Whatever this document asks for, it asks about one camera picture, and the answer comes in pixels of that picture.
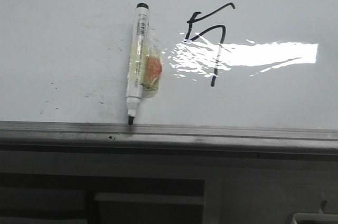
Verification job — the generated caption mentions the white whiteboard marker with tape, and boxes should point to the white whiteboard marker with tape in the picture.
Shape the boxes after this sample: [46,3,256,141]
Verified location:
[126,3,162,125]

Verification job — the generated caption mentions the white plastic tray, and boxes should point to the white plastic tray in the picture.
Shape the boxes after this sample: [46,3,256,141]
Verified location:
[291,200,337,224]

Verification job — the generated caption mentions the white whiteboard with metal frame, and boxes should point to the white whiteboard with metal frame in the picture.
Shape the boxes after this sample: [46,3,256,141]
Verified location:
[1,0,337,155]

